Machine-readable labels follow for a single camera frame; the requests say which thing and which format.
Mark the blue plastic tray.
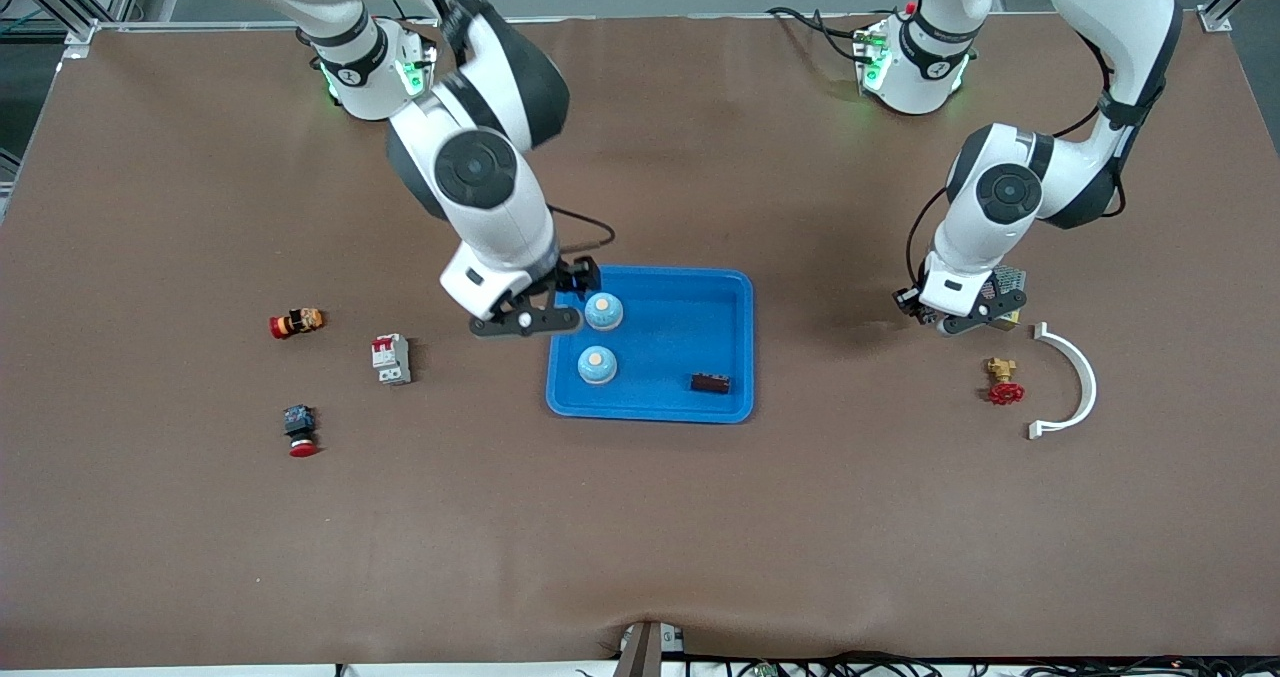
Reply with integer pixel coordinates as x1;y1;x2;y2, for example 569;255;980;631
546;264;756;425

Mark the metal mesh power supply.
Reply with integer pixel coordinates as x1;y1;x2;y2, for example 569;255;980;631
985;265;1028;330

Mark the brass valve red handwheel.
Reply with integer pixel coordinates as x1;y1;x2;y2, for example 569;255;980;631
984;357;1027;407

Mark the white red circuit breaker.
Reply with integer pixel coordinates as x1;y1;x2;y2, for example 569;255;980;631
371;333;413;387

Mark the red orange emergency stop button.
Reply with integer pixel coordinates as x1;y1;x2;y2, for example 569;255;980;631
268;307;326;341

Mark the black blue red push button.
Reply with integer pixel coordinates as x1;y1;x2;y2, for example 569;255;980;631
283;405;321;459

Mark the brown table mat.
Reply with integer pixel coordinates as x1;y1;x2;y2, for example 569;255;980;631
0;12;1280;670

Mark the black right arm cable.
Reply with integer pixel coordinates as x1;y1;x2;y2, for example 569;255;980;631
548;205;617;258

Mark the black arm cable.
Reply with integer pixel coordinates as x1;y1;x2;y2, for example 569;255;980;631
548;205;617;258
905;189;948;294

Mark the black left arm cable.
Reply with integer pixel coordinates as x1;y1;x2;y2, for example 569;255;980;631
905;189;948;294

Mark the white curved plastic bracket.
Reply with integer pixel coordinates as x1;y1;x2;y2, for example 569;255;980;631
1028;322;1099;441

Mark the black base cable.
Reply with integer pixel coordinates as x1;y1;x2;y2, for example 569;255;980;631
766;5;879;63

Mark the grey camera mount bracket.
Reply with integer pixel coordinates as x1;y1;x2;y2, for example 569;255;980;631
612;620;689;677

